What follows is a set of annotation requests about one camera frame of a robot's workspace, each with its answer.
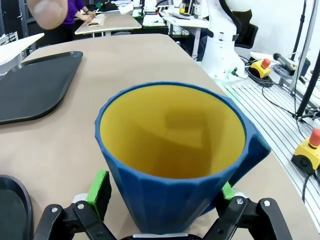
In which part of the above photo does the black left gripper green right finger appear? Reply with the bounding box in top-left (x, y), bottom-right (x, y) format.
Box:
top-left (203, 181), bottom-right (293, 240)

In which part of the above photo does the black left gripper green left finger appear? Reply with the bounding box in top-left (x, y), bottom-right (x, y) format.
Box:
top-left (33, 169), bottom-right (113, 240)

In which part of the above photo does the blue mug yellow inside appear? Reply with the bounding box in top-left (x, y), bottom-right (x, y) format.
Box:
top-left (94, 81), bottom-right (272, 236)

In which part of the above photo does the large yellow emergency stop box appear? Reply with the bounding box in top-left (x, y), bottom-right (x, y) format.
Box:
top-left (291, 128), bottom-right (320, 176)

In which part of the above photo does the large black plastic tray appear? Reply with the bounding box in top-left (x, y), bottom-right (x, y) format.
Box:
top-left (0, 174), bottom-right (34, 240)

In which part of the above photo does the black tripod pole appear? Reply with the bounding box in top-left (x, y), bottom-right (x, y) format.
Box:
top-left (295, 49), bottom-right (320, 119)

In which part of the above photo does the small yellow emergency stop box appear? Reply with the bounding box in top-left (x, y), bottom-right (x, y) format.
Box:
top-left (249, 58), bottom-right (272, 79)

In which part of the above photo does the black handheld device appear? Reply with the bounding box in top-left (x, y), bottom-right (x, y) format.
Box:
top-left (273, 52), bottom-right (298, 74)

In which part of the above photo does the white side table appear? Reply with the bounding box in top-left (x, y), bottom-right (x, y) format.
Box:
top-left (0, 32), bottom-right (45, 67)

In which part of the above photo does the white background table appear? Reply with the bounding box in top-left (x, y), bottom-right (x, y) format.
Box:
top-left (74, 10), bottom-right (143, 36)

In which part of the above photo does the beige folded cloth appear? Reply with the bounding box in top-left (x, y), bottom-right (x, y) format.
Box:
top-left (86, 14), bottom-right (107, 27)

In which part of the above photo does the silver metal pole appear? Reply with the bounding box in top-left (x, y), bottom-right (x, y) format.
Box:
top-left (289, 0), bottom-right (320, 95)

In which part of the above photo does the person in purple top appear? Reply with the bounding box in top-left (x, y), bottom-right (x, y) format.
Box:
top-left (61, 0), bottom-right (97, 26)

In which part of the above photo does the person in black shirt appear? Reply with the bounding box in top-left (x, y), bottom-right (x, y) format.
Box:
top-left (26, 0), bottom-right (69, 31)

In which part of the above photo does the white cluttered workbench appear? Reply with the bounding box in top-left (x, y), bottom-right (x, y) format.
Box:
top-left (161, 11), bottom-right (210, 29)

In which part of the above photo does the aluminium slotted base plate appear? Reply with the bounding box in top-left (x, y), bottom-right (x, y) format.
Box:
top-left (217, 79), bottom-right (320, 240)

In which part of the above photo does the coiled black cable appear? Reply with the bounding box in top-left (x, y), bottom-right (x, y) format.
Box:
top-left (244, 65), bottom-right (277, 88)

